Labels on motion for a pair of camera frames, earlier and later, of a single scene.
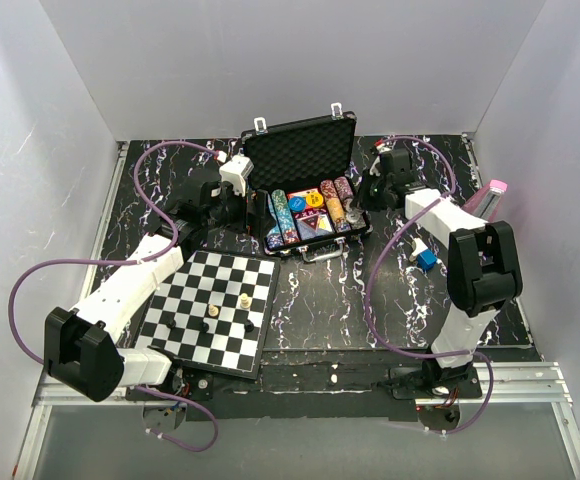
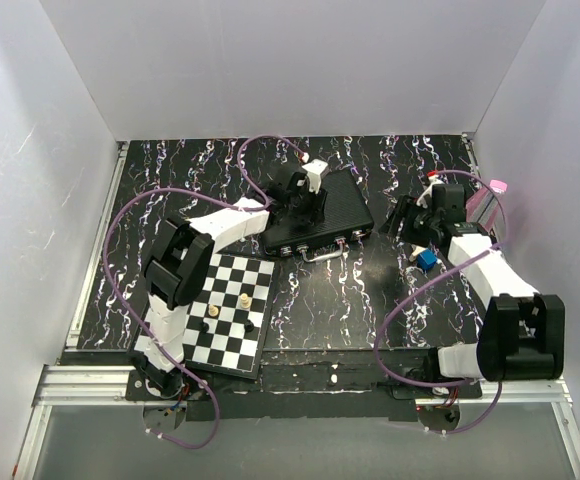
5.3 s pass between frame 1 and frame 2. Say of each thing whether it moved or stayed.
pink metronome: stayed
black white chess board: stayed
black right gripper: moved
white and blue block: stayed
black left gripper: moved
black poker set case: moved
